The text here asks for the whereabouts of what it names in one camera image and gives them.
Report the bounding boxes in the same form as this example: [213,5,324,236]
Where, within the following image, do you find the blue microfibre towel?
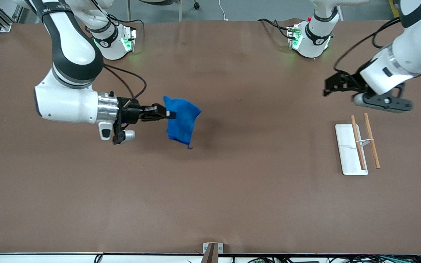
[163,95,201,149]

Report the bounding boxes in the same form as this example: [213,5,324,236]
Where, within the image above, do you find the wooden rack rod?
[363,113,381,169]
[350,115,367,171]

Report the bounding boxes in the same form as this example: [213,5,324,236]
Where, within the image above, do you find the metal chair legs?
[126,0,183,22]

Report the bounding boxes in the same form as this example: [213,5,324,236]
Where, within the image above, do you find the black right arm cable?
[103,64,147,101]

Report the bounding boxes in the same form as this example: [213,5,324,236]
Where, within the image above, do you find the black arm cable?
[334,18,402,73]
[103,64,147,101]

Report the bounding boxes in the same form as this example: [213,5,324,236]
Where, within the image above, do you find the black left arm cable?
[334,18,402,73]

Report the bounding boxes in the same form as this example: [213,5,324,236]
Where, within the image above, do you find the white wire rack bracket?
[354,138,375,149]

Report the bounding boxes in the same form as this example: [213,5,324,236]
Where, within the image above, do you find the white rack base plate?
[335,123,368,176]

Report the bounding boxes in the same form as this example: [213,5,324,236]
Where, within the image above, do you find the black left base cable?
[257,18,292,39]

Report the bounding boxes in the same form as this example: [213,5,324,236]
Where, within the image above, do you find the black base cable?
[106,14,146,39]
[257,18,292,39]

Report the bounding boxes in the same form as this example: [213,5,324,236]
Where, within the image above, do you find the black right base cable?
[106,14,146,39]

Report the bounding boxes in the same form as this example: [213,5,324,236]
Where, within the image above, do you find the white cable on floor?
[218,0,230,21]

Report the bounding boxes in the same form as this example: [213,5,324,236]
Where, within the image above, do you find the metal table edge bracket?
[202,242,224,263]

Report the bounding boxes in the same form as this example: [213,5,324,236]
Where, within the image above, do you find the white table edge rail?
[0,253,421,263]

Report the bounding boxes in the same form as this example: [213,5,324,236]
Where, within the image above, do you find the bundle of cables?
[231,255,421,263]

